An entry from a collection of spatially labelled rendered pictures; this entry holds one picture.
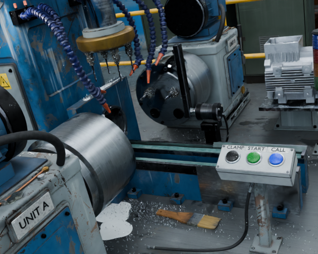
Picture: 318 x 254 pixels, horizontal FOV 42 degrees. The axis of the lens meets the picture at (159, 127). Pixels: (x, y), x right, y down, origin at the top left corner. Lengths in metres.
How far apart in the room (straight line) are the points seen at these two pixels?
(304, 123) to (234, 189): 0.56
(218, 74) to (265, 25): 2.81
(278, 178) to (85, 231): 0.45
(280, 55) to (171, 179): 0.61
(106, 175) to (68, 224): 0.18
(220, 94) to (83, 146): 0.81
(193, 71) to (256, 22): 2.98
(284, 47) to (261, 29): 2.90
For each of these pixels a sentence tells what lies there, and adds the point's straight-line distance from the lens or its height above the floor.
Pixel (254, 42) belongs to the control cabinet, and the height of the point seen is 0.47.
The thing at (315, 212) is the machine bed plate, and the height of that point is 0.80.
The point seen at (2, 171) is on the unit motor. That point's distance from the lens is 0.87.
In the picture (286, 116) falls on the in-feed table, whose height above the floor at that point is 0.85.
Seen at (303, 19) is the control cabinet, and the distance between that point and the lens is 4.35.
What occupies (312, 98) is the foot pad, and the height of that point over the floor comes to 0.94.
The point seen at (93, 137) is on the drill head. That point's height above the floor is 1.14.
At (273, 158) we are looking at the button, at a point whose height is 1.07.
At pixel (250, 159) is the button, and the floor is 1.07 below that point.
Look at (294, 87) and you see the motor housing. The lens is 1.56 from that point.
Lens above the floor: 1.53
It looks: 23 degrees down
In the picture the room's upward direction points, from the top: 12 degrees counter-clockwise
